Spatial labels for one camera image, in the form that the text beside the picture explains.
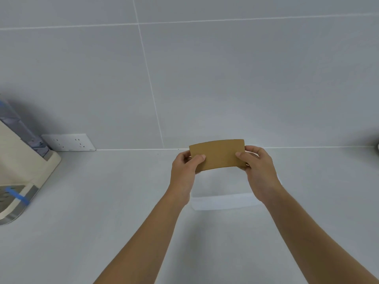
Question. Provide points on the person's right forearm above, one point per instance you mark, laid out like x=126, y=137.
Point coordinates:
x=319, y=245

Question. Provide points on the white plastic container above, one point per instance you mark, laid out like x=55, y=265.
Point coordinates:
x=222, y=201

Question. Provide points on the person's left hand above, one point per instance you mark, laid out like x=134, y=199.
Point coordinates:
x=182, y=180

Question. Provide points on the person's right hand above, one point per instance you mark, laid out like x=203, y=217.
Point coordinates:
x=262, y=177

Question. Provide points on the clear water tank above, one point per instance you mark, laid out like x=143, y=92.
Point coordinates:
x=20, y=130

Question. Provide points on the cream coffee machine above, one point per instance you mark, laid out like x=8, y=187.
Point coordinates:
x=20, y=168

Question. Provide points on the blue tape strip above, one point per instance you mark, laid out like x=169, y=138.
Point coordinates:
x=17, y=195

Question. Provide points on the stack of brown cup sleeves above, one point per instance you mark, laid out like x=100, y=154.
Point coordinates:
x=219, y=155

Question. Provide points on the person's left forearm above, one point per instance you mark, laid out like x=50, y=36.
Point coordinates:
x=142, y=248

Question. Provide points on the white wall socket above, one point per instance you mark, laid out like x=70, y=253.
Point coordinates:
x=69, y=142

